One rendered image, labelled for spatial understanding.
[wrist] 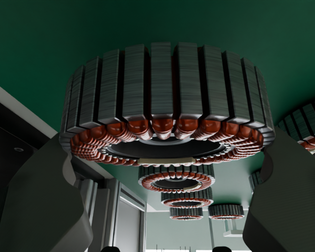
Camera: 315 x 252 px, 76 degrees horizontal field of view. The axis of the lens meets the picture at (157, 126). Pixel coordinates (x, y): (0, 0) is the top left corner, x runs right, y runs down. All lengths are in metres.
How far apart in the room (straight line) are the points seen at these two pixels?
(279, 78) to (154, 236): 6.52
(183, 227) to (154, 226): 0.84
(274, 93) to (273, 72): 0.03
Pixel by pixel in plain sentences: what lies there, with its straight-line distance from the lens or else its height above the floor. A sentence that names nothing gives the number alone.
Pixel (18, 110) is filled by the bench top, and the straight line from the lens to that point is 0.24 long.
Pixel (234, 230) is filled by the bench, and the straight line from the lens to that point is 3.06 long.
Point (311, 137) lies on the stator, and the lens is 0.21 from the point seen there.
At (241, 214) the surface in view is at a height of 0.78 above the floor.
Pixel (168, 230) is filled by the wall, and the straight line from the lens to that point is 6.58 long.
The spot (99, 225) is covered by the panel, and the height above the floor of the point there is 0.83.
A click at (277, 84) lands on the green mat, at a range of 0.19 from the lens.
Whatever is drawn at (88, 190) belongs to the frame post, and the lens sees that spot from 0.35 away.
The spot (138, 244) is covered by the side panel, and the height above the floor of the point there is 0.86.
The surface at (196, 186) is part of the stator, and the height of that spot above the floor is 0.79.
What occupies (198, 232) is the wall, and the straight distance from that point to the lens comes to 6.53.
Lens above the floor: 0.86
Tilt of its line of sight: 30 degrees down
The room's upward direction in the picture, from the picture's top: 180 degrees counter-clockwise
